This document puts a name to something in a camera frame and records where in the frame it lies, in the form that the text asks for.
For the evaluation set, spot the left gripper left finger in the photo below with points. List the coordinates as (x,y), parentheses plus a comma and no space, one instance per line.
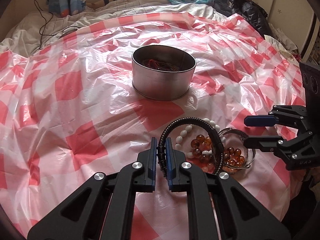
(102,207)

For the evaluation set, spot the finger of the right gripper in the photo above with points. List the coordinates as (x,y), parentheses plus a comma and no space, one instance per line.
(261,120)
(263,143)

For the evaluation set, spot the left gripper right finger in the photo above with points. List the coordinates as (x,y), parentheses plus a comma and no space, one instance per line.
(218,206)

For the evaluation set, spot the silver bangle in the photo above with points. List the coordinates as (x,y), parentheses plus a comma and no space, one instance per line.
(240,157)

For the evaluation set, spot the red white checkered plastic sheet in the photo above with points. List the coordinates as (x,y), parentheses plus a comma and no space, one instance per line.
(70,110)

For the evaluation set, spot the round silver metal tin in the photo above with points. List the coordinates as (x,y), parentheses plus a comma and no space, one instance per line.
(161,85)

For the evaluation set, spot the black jacket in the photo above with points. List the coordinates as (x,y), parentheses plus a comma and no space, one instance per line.
(254,14)

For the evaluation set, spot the light blue plastic bag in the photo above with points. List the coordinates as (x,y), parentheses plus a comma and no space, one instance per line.
(207,2)

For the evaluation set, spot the white striped duvet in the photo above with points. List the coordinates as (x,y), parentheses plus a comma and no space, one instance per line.
(25,39)

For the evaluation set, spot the striped brown pillow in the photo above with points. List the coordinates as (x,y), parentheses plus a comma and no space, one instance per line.
(99,3)

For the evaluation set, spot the red cord jewelry bundle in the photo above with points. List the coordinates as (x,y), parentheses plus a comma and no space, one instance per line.
(160,65)

